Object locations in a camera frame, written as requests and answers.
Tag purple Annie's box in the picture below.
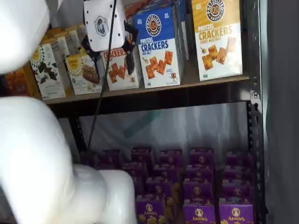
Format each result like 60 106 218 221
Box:
183 178 217 206
97 150 121 170
146 177 175 199
131 147 155 164
153 164 182 182
121 162 148 179
189 148 214 167
159 150 183 167
129 176 147 196
185 164 214 182
224 167 254 186
183 204 216 224
135 195 166 224
219 203 254 224
226 150 254 170
221 183 254 206

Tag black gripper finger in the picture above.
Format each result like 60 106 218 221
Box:
81 35 101 68
121 20 139 76

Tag orange cheddar pretzel crackers box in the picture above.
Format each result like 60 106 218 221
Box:
100 48 140 91
123 0 150 21

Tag metal shelf rack frame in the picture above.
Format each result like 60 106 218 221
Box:
44 0 269 224

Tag yellow pretzel crackers box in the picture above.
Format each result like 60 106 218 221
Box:
191 0 243 82

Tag orange snack box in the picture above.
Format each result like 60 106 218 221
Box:
4 67 32 96

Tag blue pretzel crackers box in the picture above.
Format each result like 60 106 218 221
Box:
133 5 182 89
172 0 190 62

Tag Simple Mills sweet thins box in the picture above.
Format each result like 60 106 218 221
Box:
67 24 88 47
48 35 71 93
55 29 79 56
30 43 66 100

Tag white plastic backdrop sheet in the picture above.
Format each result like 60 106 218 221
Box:
46 0 251 164

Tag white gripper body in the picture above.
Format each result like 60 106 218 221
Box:
83 0 127 52

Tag wooden shelf board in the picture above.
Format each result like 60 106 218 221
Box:
43 59 250 105

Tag Simple Mills almond bars box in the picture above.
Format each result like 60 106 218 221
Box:
64 51 103 96

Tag black cable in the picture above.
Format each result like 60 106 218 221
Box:
86 0 117 154

